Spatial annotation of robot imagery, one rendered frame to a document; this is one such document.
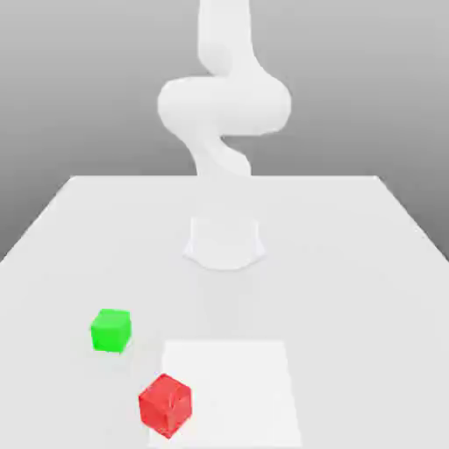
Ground small green cube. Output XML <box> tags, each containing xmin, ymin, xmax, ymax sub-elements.
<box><xmin>89</xmin><ymin>308</ymin><xmax>132</xmax><ymax>354</ymax></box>

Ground small red cube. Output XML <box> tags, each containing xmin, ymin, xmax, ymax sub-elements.
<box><xmin>138</xmin><ymin>373</ymin><xmax>194</xmax><ymax>440</ymax></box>

